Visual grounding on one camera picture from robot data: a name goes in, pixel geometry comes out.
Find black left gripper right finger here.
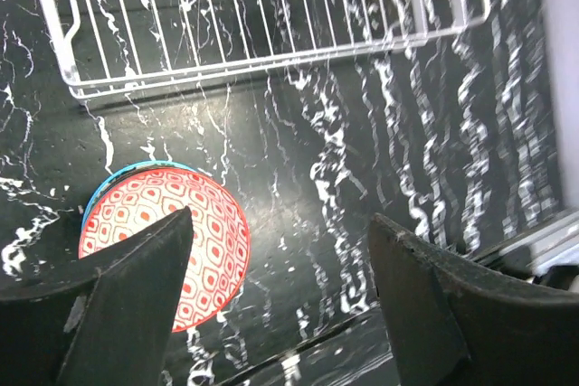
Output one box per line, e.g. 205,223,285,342
368,214,578,385

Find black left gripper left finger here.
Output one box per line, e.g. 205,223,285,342
1,208,194,385

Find white bowl brown diamonds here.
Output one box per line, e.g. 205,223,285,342
78,167,251,332

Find white wire dish rack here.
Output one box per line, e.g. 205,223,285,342
38,0,490,101

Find white bowl red lattice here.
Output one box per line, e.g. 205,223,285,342
81,160,196,230

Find aluminium rail frame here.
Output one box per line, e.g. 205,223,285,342
472,209,578,279

